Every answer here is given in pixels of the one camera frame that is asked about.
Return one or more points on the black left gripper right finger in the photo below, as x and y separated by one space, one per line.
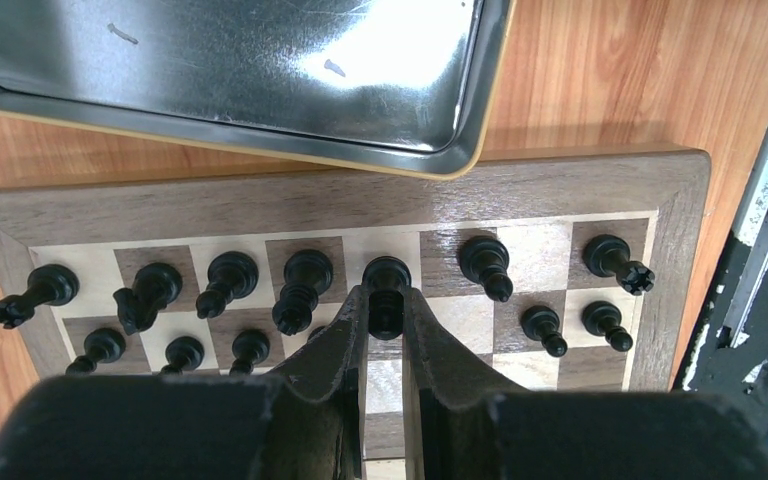
465 420

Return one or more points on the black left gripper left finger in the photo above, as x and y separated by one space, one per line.
301 420

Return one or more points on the black chess piece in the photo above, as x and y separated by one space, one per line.
386 278

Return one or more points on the wooden chess board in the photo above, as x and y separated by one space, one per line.
566 273

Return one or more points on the silver metal tin box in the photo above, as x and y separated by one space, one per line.
401 87

